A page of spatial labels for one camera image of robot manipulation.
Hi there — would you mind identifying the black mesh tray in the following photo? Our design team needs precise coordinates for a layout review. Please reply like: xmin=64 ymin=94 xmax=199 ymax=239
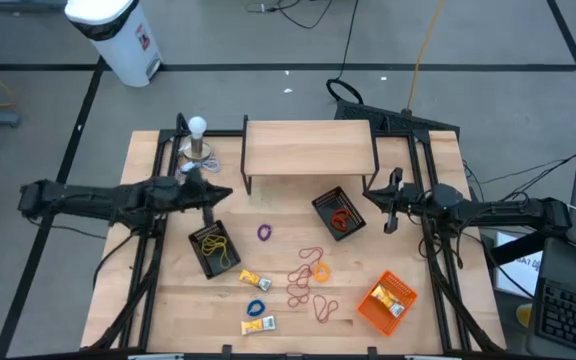
xmin=310 ymin=186 xmax=368 ymax=243
xmin=187 ymin=218 xmax=243 ymax=280

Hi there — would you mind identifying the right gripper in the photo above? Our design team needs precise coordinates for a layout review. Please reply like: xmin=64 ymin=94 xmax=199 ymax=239
xmin=362 ymin=168 xmax=422 ymax=235

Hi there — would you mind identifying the black desk bar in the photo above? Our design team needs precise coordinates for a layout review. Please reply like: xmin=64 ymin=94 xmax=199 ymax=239
xmin=490 ymin=232 xmax=559 ymax=266

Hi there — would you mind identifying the yellow crayon pack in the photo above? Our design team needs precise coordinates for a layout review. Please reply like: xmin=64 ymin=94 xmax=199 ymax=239
xmin=239 ymin=314 xmax=278 ymax=337
xmin=381 ymin=294 xmax=405 ymax=320
xmin=370 ymin=284 xmax=395 ymax=307
xmin=238 ymin=268 xmax=273 ymax=293

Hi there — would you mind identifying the wooden desk shelf riser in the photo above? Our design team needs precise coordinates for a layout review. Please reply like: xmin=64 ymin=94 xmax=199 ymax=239
xmin=240 ymin=113 xmax=381 ymax=196

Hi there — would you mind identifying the black floor cable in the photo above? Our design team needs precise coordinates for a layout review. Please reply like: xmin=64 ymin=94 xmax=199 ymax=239
xmin=245 ymin=0 xmax=337 ymax=30

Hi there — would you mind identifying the blue coil hair tie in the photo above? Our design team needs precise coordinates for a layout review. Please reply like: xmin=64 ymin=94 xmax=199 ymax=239
xmin=246 ymin=298 xmax=267 ymax=318

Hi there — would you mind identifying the small yellow object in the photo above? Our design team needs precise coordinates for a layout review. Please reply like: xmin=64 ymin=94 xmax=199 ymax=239
xmin=515 ymin=303 xmax=533 ymax=329

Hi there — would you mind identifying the orange mesh tray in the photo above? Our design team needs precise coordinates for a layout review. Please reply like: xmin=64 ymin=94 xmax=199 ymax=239
xmin=356 ymin=269 xmax=418 ymax=338

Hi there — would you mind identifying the black hanging cable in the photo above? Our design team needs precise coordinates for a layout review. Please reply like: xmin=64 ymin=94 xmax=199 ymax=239
xmin=326 ymin=0 xmax=364 ymax=106

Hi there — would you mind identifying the orange coil hair tie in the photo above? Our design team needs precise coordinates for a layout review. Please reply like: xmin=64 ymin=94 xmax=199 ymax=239
xmin=312 ymin=261 xmax=332 ymax=284

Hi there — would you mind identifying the black perforated panel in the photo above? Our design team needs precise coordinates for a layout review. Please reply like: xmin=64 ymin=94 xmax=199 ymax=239
xmin=334 ymin=98 xmax=462 ymax=135

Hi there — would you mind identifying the white adapter with cable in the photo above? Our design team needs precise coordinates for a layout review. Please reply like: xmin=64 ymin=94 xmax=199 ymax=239
xmin=177 ymin=155 xmax=222 ymax=175

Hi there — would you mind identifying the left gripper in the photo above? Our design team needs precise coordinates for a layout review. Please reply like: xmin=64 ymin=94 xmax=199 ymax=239
xmin=182 ymin=167 xmax=234 ymax=226

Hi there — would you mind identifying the yellow hanging cable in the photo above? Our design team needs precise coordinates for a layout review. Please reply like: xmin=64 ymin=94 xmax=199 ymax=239
xmin=406 ymin=0 xmax=444 ymax=114

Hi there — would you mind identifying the white printed paper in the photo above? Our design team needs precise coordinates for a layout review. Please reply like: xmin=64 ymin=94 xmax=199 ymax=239
xmin=492 ymin=232 xmax=544 ymax=300

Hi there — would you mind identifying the grey laptop black keyboard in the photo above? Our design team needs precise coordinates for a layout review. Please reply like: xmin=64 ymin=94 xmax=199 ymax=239
xmin=526 ymin=237 xmax=576 ymax=359

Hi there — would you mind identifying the light bulb table lamp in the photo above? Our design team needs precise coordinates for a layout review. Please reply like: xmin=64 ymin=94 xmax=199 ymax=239
xmin=181 ymin=115 xmax=214 ymax=162

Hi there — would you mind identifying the white trash bin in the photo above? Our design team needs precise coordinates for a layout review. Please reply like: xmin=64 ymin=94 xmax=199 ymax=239
xmin=64 ymin=0 xmax=164 ymax=89

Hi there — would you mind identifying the black aluminium table frame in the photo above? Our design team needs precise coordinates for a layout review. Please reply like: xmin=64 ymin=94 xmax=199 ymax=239
xmin=80 ymin=112 xmax=507 ymax=357

